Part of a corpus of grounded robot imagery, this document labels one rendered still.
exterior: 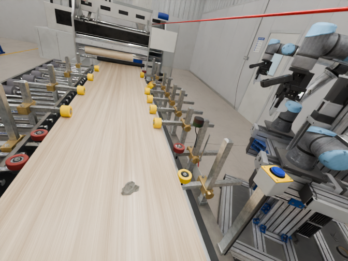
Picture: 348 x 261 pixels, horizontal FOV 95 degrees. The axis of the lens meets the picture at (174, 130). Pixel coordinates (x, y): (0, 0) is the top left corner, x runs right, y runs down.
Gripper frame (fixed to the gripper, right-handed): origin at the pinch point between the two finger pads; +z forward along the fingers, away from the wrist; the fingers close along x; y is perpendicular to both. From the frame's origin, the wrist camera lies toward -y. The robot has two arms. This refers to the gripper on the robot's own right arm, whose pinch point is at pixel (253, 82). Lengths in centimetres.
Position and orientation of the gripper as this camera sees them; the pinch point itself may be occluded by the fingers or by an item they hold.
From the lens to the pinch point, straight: 168.0
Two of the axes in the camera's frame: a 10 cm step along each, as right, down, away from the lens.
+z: -1.9, 8.5, 5.0
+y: 9.2, 3.3, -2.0
